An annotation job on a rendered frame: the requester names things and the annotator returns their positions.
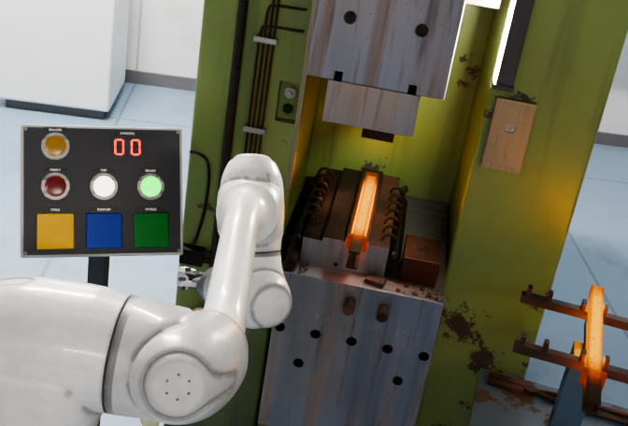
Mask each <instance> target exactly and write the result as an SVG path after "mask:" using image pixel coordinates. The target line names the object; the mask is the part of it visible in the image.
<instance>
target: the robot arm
mask: <svg viewBox="0 0 628 426"><path fill-rule="evenodd" d="M216 218H217V227H218V233H219V235H220V240H219V244H218V248H217V252H216V257H215V261H214V265H213V267H210V268H209V269H207V270H206V272H203V271H199V272H197V270H195V269H192V268H189V267H186V266H180V267H179V268H178V276H177V285H178V290H179V291H184V290H188V287H192V289H193V290H194V291H199V293H200V295H201V297H202V298H203V300H204V301H205V302H206V303H205V307H204V309H203V310H198V311H194V312H192V311H191V310H190V308H188V307H183V306H179V305H171V304H168V303H164V302H160V301H157V300H152V299H149V298H145V297H141V296H136V295H133V294H128V293H124V292H120V291H116V290H113V289H111V288H108V287H105V286H100V285H94V284H90V283H84V282H79V281H73V280H66V279H59V278H52V277H4V278H0V426H97V425H98V422H99V420H100V418H101V416H102V414H103V413H105V414H110V415H117V416H124V417H130V418H138V419H152V420H156V421H159V422H161V423H165V424H171V425H185V424H191V423H195V422H198V421H201V420H203V419H207V418H208V417H210V416H212V415H214V414H215V413H217V412H218V411H219V410H221V409H222V408H223V407H224V406H225V405H226V404H227V403H228V402H229V401H230V400H231V399H232V397H233V396H234V395H235V393H236V392H237V390H238V388H239V387H240V385H241V383H242V381H243V379H244V377H245V375H246V372H247V368H248V355H249V347H248V341H247V337H246V336H245V332H246V328H250V329H258V328H272V327H275V326H278V325H279V324H281V323H282V322H283V321H284V320H285V319H286V318H287V317H288V315H289V313H290V311H291V308H292V295H291V291H290V288H289V286H288V284H287V282H286V280H285V276H284V274H283V270H282V264H281V257H280V249H281V239H282V235H283V224H284V192H283V183H282V178H281V175H280V172H279V170H278V167H277V165H276V163H275V162H273V161H272V160H271V159H270V158H269V157H268V156H266V155H263V154H252V153H247V154H239V155H237V156H235V157H234V159H233V160H231V161H230V162H229V163H228V164H227V165H226V167H225V170H224V172H223V175H222V178H221V187H220V189H219V192H218V199H217V208H216Z"/></svg>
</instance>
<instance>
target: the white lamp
mask: <svg viewBox="0 0 628 426"><path fill-rule="evenodd" d="M114 188H115V185H114V182H113V180H112V179H111V178H110V177H106V176H102V177H99V178H97V179H96V180H95V182H94V184H93V189H94V191H95V192H96V193H97V194H98V195H99V196H103V197H105V196H109V195H111V194H112V193H113V191H114Z"/></svg>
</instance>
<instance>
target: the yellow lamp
mask: <svg viewBox="0 0 628 426"><path fill-rule="evenodd" d="M45 150H46V152H47V153H48V154H49V155H51V156H55V157H56V156H60V155H62V154H63V153H64V152H65V150H66V143H65V141H64V139H63V138H62V137H60V136H58V135H53V136H50V137H49V138H48V139H47V140H46V142H45Z"/></svg>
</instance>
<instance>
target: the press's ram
mask: <svg viewBox="0 0 628 426"><path fill-rule="evenodd" d="M465 3H467V4H472V5H477V6H483V7H492V8H499V7H500V3H501V0H317V2H316V7H315V14H314V21H313V27H312V34H311V39H310V46H309V53H308V59H307V71H306V74H307V75H309V76H313V77H319V78H329V79H334V78H335V74H336V72H337V71H339V72H343V76H342V81H344V82H348V83H354V84H359V85H364V86H369V87H374V88H379V89H384V90H389V91H395V92H403V93H407V91H408V86H409V84H410V85H415V86H417V90H416V95H419V96H424V97H429V98H435V99H439V100H444V99H445V94H446V90H447V86H448V82H449V77H450V70H451V65H452V61H453V56H454V51H455V48H456V43H457V38H458V34H459V30H460V26H461V21H462V16H463V13H464V5H465Z"/></svg>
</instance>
